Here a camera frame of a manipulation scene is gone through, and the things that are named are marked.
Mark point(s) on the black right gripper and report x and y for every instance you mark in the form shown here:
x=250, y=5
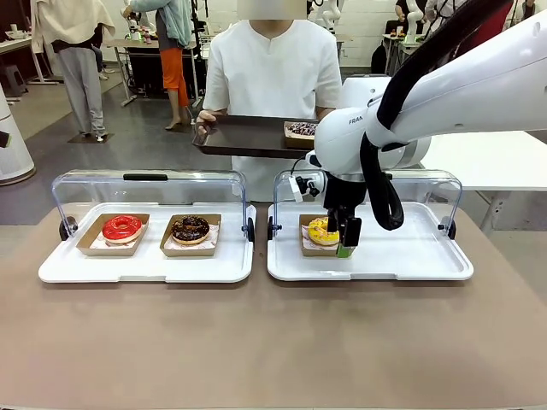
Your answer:
x=344, y=192

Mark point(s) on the yellow sprinkled donut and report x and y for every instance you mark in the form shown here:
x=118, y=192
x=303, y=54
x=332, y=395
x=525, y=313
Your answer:
x=317, y=234

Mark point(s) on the brown cardboard boat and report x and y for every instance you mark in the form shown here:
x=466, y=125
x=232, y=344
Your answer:
x=168, y=250
x=299, y=142
x=318, y=252
x=89, y=245

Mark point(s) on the chocolate donut with pink sprinkles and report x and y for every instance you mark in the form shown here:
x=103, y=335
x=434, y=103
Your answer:
x=301, y=128

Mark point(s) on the dark brown serving tray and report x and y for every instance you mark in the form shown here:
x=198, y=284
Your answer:
x=243, y=136

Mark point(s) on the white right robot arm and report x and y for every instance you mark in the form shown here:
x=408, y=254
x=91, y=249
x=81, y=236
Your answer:
x=461, y=102

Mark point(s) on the chocolate glazed donut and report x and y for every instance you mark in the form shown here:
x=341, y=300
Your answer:
x=181, y=234

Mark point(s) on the person in white shirt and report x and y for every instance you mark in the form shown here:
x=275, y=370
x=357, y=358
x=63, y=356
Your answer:
x=273, y=68

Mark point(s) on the red glazed donut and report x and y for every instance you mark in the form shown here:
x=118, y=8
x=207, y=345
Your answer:
x=112, y=232

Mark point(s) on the person in orange skirt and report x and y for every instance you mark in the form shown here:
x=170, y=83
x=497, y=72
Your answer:
x=175, y=68

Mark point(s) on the person in beige coat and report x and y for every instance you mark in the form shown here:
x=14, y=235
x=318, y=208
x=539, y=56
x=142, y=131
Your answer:
x=77, y=42

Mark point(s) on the person's right hand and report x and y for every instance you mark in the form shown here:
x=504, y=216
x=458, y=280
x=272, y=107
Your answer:
x=206, y=119

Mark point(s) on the printed paper liner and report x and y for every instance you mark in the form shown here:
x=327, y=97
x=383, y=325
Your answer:
x=305, y=241
x=99, y=244
x=213, y=232

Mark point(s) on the white display tray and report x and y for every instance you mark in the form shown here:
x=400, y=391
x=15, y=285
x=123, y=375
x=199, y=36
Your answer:
x=145, y=267
x=401, y=260

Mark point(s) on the clear hinged lid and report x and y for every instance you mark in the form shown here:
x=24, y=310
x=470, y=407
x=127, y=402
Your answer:
x=145, y=188
x=427, y=188

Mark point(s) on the white background table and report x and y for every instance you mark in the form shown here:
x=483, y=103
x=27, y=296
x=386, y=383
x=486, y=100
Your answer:
x=483, y=158

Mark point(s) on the background work desk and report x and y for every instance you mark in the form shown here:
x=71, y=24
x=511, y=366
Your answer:
x=149, y=64

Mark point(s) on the black floor mat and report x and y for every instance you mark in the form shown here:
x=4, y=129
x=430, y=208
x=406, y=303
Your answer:
x=85, y=138

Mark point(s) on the white cylindrical stand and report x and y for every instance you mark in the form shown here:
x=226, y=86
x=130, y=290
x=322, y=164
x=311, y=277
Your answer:
x=13, y=149

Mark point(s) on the grey stool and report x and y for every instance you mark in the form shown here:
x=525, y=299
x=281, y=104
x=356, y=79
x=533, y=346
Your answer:
x=15, y=79

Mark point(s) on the white wrist camera with mount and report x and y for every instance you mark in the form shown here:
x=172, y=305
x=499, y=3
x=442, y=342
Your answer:
x=295, y=190

